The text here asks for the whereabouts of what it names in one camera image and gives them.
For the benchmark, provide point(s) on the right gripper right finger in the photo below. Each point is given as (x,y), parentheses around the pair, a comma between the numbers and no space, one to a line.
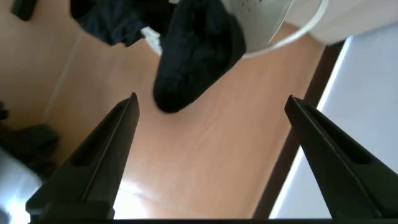
(348,174)

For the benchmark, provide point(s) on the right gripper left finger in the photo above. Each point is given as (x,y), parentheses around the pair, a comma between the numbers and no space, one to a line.
(93,174)

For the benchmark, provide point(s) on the black shorts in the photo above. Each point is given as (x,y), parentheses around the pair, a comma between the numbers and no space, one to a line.
(192,62)

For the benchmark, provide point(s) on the white laundry basket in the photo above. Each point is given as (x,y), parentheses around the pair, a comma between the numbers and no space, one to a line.
(264,25)

